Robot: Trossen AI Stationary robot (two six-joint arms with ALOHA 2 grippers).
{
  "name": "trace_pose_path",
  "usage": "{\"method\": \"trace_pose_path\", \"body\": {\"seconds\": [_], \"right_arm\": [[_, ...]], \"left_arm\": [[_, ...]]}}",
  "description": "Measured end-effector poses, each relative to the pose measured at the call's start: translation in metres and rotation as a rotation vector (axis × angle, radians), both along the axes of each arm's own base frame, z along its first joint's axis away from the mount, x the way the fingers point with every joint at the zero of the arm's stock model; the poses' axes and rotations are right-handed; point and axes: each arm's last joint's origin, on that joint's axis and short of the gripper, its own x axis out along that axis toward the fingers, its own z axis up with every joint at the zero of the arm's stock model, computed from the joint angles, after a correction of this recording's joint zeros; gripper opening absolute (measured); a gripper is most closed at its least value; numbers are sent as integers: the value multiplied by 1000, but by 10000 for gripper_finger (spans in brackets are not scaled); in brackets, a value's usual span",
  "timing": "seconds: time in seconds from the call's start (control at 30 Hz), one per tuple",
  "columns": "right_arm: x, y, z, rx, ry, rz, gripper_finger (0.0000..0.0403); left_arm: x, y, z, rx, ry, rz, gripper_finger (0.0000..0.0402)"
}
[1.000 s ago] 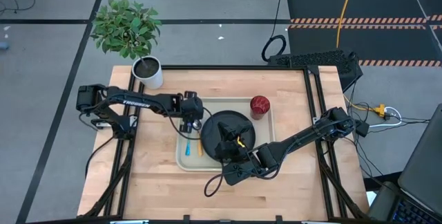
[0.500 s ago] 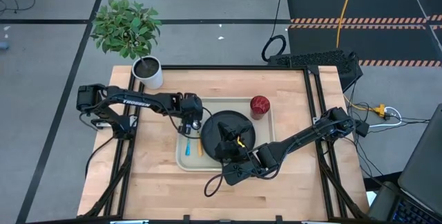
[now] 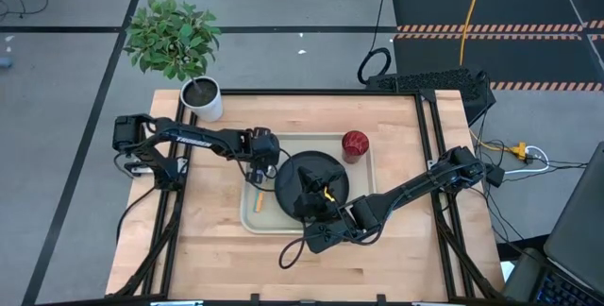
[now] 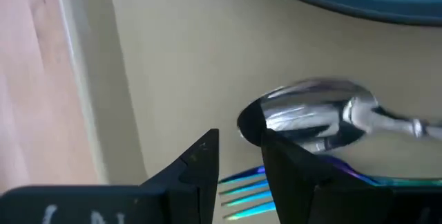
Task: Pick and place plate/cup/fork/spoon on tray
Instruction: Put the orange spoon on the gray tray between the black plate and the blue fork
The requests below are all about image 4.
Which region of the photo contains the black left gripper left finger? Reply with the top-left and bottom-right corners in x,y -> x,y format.
141,129 -> 220,224

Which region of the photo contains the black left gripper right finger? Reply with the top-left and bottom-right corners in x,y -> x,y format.
260,129 -> 350,224

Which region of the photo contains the iridescent metal fork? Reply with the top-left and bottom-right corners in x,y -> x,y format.
218,154 -> 442,221

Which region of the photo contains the steel spoon with orange handle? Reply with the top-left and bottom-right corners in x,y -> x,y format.
237,77 -> 442,154

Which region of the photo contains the beige plastic tray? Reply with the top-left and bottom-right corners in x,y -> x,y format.
53,0 -> 442,224

